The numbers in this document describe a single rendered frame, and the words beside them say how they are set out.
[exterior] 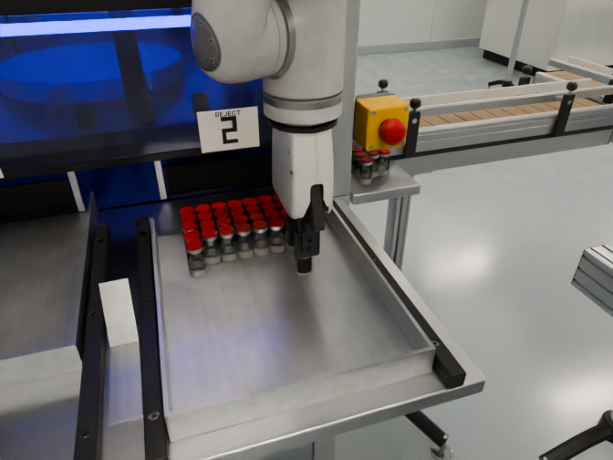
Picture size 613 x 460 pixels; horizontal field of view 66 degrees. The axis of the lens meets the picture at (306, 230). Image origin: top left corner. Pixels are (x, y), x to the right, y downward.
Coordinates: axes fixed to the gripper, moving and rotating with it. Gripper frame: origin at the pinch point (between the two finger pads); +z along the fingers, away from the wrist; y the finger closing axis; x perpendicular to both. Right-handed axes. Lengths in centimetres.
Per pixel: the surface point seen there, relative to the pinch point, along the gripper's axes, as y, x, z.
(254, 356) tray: 12.4, -9.2, 5.6
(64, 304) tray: -2.5, -29.4, 5.6
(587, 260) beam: -26, 86, 41
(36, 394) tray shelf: 10.6, -30.6, 5.8
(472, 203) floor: -139, 138, 94
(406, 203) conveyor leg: -33, 34, 18
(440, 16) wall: -481, 315, 58
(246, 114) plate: -17.5, -3.0, -10.2
